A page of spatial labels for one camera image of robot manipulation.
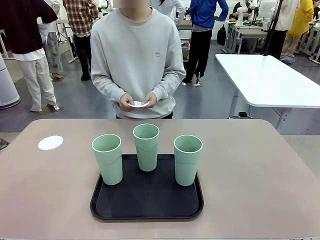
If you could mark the person in blue jacket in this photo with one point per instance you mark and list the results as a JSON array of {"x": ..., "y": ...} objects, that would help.
[{"x": 202, "y": 15}]

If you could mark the person's right forearm grey sleeve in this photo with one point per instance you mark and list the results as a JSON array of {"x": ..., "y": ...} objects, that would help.
[{"x": 105, "y": 87}]

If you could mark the black backpack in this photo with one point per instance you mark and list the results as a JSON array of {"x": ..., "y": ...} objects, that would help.
[{"x": 221, "y": 35}]

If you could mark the person's left forearm grey sleeve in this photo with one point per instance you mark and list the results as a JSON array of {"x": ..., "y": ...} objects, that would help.
[{"x": 170, "y": 85}]

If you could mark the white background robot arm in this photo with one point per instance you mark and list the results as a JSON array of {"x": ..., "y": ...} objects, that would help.
[
  {"x": 240, "y": 12},
  {"x": 106, "y": 5}
]

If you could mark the black plastic serving tray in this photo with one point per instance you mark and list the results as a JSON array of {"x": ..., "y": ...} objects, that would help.
[{"x": 150, "y": 200}]

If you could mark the person in patterned grey trousers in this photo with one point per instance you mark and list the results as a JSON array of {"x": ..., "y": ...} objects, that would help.
[{"x": 53, "y": 50}]

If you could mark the white scalloped paper coaster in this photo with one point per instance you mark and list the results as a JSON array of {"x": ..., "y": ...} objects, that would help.
[
  {"x": 50, "y": 143},
  {"x": 137, "y": 104}
]

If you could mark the white cylindrical appliance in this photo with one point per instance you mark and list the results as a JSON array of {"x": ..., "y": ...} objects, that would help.
[{"x": 6, "y": 85}]

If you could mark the person in yellow coat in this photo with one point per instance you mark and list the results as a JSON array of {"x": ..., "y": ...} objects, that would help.
[{"x": 301, "y": 20}]

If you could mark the pale green tall cup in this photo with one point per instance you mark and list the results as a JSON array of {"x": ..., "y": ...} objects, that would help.
[
  {"x": 186, "y": 167},
  {"x": 110, "y": 165},
  {"x": 146, "y": 155}
]

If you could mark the person in grey sweatshirt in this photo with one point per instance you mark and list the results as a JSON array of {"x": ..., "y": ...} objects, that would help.
[{"x": 135, "y": 50}]

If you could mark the person in black top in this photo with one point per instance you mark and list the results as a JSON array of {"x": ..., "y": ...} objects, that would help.
[{"x": 22, "y": 30}]

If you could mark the person in plaid shirt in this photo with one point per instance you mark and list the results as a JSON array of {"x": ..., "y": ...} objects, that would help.
[{"x": 80, "y": 17}]

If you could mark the person in beige top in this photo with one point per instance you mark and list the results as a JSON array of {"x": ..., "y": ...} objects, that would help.
[{"x": 287, "y": 15}]

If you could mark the grey cloth bundle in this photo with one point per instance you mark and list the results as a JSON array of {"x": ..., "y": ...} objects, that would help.
[{"x": 287, "y": 58}]

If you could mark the black tripod stand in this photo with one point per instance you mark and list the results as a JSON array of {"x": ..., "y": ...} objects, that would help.
[{"x": 271, "y": 27}]

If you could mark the white background table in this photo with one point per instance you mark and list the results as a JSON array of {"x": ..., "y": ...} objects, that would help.
[{"x": 270, "y": 80}]

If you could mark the person's left hand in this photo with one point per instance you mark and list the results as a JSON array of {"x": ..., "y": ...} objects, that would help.
[{"x": 152, "y": 98}]

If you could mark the grey background desk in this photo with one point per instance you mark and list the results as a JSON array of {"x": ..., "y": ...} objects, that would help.
[{"x": 250, "y": 32}]

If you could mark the person's right hand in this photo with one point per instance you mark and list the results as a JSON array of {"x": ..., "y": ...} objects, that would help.
[{"x": 125, "y": 101}]

